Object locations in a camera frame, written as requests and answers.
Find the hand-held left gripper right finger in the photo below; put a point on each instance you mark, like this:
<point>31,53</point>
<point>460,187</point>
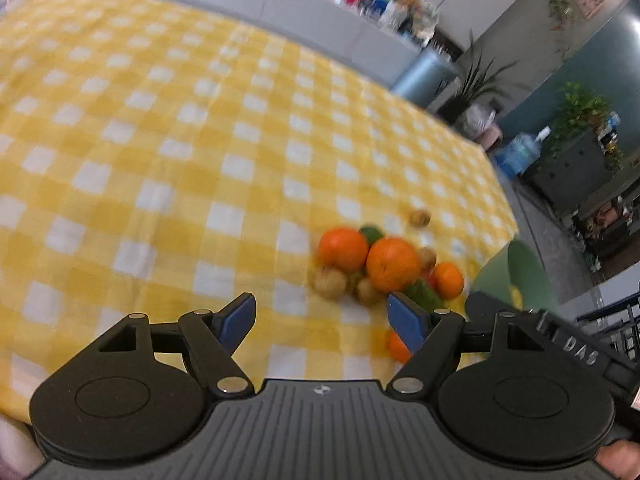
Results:
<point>407,322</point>

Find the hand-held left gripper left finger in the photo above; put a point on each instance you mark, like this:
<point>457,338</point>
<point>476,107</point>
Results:
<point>237,317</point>

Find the small orange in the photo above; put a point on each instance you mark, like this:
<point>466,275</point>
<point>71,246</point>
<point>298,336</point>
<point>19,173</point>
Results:
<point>447,280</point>
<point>398,349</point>

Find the green lime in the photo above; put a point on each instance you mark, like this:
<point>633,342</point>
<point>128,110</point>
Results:
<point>372,234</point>
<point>424,296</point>

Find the small red fruit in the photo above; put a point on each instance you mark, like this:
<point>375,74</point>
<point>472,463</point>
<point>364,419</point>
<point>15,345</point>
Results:
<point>428,278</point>

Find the brown kiwi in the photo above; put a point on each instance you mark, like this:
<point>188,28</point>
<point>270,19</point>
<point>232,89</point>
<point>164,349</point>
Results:
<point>420,217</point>
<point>367,291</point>
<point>330,282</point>
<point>427,258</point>

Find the large orange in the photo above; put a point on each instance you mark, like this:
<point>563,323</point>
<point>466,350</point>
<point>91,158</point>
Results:
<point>344,250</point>
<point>392,265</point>

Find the yellow lemon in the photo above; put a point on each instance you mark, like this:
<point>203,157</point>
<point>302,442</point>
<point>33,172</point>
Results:
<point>515,294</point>

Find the green bowl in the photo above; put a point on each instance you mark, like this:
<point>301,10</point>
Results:
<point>525,270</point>

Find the person's right hand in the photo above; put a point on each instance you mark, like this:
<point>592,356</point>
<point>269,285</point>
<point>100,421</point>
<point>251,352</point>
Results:
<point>622,462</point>

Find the yellow checked tablecloth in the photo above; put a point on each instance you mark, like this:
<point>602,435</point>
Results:
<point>150,160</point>

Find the dark grey cabinet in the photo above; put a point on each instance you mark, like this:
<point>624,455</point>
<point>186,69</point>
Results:
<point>570,170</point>

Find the blue water jug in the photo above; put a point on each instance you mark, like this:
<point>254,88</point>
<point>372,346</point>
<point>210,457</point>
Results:
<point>520,152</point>

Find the pink stool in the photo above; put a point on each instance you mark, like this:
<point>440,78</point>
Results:
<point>490,136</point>

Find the clear plastic bag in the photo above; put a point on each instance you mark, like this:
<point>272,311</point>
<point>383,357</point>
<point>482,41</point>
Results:
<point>477,117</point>

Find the leafy ivy plant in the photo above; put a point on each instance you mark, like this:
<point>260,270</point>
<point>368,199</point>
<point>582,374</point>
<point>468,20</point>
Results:
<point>582,110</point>

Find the potted long-leaf plant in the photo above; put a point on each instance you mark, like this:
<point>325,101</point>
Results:
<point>475,85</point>

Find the grey round bin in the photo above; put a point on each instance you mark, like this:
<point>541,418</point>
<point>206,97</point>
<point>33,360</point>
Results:
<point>425,72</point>

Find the grey low media cabinet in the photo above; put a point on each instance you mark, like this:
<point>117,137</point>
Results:
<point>300,15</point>

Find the pile of colourful packets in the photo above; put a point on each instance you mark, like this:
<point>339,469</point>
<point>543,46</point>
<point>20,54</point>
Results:
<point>400,5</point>

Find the dark chair frame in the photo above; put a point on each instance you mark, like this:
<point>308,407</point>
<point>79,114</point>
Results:
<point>617,322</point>

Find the hanging wall vine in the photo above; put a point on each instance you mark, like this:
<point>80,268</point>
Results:
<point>559,7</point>

